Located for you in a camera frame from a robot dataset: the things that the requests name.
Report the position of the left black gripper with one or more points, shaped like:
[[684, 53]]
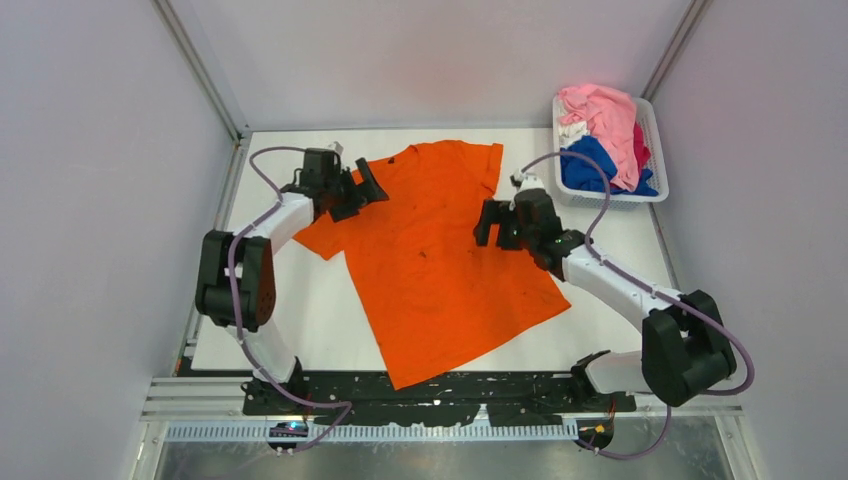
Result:
[[370, 192]]

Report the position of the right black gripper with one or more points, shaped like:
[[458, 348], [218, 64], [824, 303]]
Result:
[[494, 212]]

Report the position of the orange t shirt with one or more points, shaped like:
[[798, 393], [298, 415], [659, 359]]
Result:
[[434, 299]]

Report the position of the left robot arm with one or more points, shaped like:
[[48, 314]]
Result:
[[236, 285]]

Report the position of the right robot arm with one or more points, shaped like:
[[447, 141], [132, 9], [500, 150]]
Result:
[[683, 352]]

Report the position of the blue t shirt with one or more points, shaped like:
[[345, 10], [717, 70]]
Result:
[[579, 175]]

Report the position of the white t shirt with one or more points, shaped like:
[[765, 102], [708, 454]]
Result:
[[571, 133]]

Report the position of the pink t shirt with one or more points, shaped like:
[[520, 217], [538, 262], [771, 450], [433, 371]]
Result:
[[610, 115]]

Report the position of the crimson t shirt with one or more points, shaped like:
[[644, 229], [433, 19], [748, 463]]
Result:
[[642, 152]]

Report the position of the white plastic laundry basket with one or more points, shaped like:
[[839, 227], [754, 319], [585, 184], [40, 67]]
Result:
[[645, 118]]

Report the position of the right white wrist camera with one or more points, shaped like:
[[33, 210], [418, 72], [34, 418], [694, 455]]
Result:
[[527, 182]]

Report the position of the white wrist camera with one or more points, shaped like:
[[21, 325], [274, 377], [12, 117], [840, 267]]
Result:
[[335, 149], [527, 182]]

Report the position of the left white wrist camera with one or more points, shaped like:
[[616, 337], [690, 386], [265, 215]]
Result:
[[335, 149]]

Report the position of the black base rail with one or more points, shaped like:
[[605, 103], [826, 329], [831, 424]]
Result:
[[509, 398]]

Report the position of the white slotted cable duct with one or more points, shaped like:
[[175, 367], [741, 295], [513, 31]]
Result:
[[300, 431]]

